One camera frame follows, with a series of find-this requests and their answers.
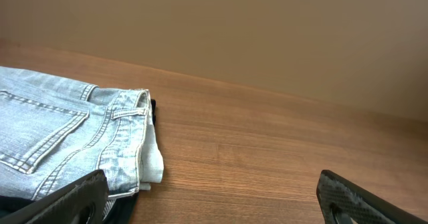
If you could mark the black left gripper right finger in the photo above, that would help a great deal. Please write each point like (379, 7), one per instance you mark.
(342, 201)

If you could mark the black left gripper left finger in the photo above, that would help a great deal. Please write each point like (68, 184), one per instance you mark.
(82, 201)

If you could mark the black folded garment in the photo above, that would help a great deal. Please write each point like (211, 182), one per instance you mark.
(119, 210)

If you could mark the light blue folded jeans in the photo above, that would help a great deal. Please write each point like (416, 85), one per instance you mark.
(55, 130)

